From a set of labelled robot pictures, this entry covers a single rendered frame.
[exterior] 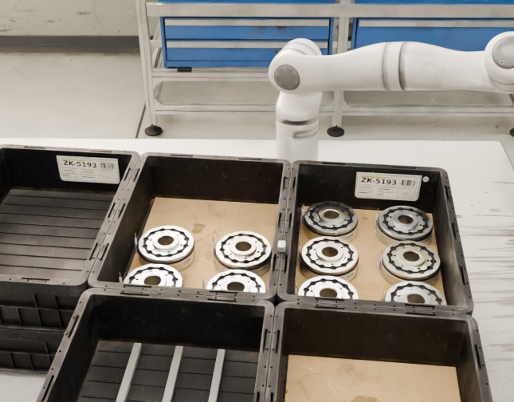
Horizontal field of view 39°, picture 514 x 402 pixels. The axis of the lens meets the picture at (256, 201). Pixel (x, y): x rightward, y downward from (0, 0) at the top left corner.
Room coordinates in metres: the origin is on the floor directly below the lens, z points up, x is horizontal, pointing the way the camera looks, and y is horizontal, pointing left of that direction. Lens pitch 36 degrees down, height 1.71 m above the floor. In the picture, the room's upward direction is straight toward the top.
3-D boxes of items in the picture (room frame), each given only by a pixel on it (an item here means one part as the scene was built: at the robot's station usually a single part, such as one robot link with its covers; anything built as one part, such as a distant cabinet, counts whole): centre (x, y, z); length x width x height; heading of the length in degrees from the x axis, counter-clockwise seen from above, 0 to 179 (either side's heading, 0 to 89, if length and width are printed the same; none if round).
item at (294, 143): (1.38, -0.09, 0.85); 0.09 x 0.09 x 0.17; 81
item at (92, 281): (1.04, 0.10, 0.92); 0.40 x 0.30 x 0.02; 174
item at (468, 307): (1.01, -0.20, 0.92); 0.40 x 0.30 x 0.02; 174
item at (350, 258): (1.01, -0.13, 0.86); 0.10 x 0.10 x 0.01
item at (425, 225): (1.11, -0.28, 0.86); 0.10 x 0.10 x 0.01
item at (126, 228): (1.04, 0.10, 0.87); 0.40 x 0.30 x 0.11; 174
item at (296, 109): (1.38, -0.08, 1.01); 0.09 x 0.09 x 0.17; 67
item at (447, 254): (1.01, -0.20, 0.87); 0.40 x 0.30 x 0.11; 174
